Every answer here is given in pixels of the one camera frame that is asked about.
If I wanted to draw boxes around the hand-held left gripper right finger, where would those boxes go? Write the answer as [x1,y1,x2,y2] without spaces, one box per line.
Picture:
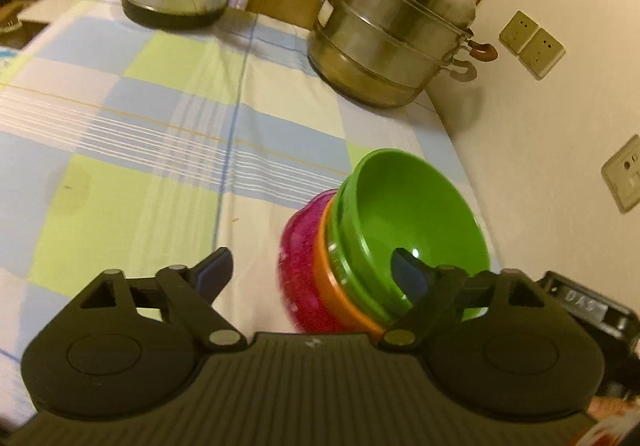
[381,249,572,353]

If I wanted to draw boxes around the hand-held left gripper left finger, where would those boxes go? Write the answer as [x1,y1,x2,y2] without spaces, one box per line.
[50,247,247,354]

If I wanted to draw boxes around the small green plastic bowl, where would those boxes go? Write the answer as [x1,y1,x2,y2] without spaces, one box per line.
[337,149,491,322]

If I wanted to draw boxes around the pink transparent plastic plate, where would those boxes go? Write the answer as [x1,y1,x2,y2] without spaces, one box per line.
[278,187,361,336]

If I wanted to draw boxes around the orange plastic bowl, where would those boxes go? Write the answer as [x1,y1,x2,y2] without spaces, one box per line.
[314,200,388,338]

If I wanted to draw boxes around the red white clothing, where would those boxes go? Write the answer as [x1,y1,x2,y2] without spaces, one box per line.
[582,398,640,446]

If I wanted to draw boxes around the checked pastel tablecloth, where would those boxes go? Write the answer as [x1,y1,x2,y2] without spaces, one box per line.
[0,0,493,427]

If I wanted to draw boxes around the stainless steel steamer pot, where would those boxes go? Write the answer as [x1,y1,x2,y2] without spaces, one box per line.
[302,0,499,110]

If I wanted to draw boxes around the woven basket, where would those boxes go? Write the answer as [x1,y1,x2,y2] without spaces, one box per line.
[0,1,26,32]

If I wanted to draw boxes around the beige wall socket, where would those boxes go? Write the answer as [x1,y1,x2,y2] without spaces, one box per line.
[520,28,567,80]
[499,10,541,56]
[601,135,640,214]

